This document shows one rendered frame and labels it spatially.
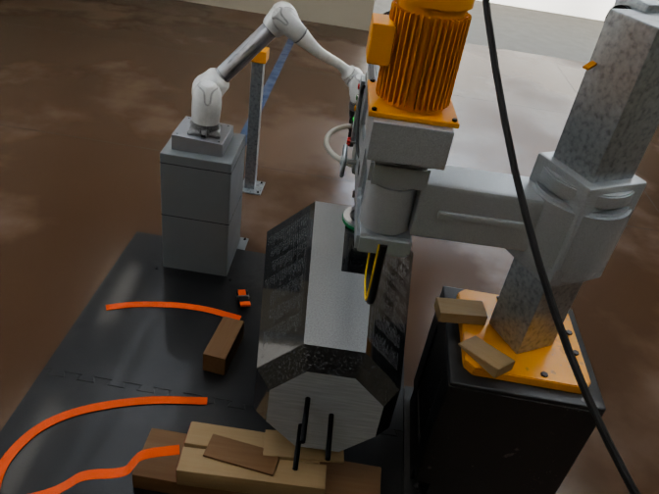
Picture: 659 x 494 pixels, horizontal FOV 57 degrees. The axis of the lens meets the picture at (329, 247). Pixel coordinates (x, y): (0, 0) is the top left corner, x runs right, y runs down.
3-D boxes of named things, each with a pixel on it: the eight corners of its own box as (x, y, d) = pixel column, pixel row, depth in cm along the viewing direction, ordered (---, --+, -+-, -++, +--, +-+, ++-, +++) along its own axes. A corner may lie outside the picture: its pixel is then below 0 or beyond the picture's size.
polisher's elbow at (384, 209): (408, 212, 229) (420, 166, 218) (411, 240, 214) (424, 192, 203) (359, 205, 229) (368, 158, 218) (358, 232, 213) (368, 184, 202)
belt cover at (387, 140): (441, 180, 191) (455, 132, 182) (363, 170, 190) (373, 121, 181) (417, 76, 270) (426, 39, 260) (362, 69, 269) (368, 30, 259)
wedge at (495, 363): (512, 370, 231) (516, 361, 228) (494, 378, 226) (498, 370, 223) (475, 336, 244) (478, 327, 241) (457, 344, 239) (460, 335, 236)
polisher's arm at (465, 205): (588, 228, 239) (614, 173, 224) (618, 282, 210) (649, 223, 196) (403, 202, 236) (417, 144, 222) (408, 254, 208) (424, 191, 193)
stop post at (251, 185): (265, 182, 477) (277, 45, 415) (260, 195, 461) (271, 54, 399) (240, 178, 478) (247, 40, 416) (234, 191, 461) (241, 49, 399)
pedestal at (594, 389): (526, 409, 320) (577, 304, 278) (549, 526, 266) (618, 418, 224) (403, 387, 321) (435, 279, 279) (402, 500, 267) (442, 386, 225)
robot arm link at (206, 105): (190, 125, 330) (192, 86, 318) (190, 112, 344) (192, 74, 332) (221, 127, 334) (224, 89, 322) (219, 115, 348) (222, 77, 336)
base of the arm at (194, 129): (185, 137, 329) (186, 128, 326) (189, 122, 347) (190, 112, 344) (220, 142, 332) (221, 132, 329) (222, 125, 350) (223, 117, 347)
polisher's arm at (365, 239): (402, 282, 224) (433, 165, 196) (341, 273, 223) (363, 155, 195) (393, 185, 284) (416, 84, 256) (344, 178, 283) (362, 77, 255)
